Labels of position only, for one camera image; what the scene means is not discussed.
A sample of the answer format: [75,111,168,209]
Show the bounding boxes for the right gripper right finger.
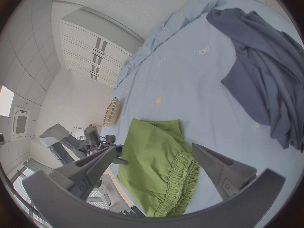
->
[191,143,257,202]

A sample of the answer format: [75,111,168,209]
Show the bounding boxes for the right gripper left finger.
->
[49,146,117,202]

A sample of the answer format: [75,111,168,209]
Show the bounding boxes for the green shorts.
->
[116,118,201,218]

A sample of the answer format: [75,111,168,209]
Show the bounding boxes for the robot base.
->
[84,172,145,219]

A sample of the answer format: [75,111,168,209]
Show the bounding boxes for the round woven basket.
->
[103,97,121,128]

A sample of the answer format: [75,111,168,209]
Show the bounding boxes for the dark blue garment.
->
[206,8,304,154]

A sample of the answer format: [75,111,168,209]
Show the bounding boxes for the window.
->
[5,157,51,225]

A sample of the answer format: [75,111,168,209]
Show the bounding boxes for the ceiling air conditioner vent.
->
[11,105,31,140]

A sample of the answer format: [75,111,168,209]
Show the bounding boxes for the ceiling light panel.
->
[0,85,15,117]

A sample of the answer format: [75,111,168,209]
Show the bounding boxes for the white wardrobe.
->
[60,8,146,89]

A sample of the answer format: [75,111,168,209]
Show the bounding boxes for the pale blue quilt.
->
[116,0,225,88]

